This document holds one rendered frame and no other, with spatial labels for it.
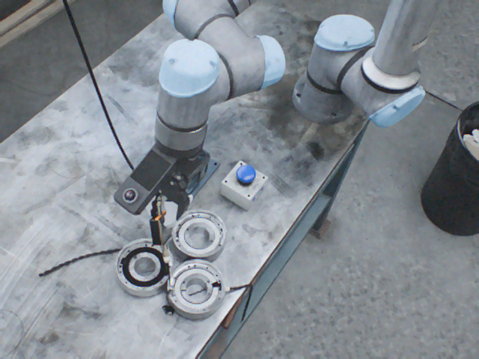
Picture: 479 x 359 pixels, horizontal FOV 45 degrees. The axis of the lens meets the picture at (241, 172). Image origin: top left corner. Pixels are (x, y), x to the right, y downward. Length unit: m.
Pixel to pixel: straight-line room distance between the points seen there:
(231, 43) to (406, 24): 0.35
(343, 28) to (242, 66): 0.48
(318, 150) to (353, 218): 0.92
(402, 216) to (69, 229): 1.43
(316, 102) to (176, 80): 0.62
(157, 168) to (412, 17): 0.50
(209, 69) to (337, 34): 0.53
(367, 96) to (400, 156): 1.27
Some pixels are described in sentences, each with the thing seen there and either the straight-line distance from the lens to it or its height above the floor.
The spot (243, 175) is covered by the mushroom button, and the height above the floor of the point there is 0.87.
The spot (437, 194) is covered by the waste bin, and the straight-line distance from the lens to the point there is 2.20.
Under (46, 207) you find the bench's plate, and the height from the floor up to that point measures 0.80.
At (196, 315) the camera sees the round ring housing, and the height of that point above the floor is 0.83.
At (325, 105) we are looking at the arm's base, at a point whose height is 0.85.
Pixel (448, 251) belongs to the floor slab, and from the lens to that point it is 2.27.
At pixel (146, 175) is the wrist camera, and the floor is 1.09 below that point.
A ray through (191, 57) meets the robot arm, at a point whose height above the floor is 1.28.
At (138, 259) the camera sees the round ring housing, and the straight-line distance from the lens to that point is 1.10.
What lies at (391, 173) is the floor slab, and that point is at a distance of 2.37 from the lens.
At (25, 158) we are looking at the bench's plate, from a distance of 1.28.
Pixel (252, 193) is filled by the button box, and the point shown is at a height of 0.85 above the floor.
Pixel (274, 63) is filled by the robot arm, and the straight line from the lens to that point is 0.84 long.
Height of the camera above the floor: 1.81
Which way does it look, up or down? 54 degrees down
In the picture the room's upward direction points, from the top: 11 degrees clockwise
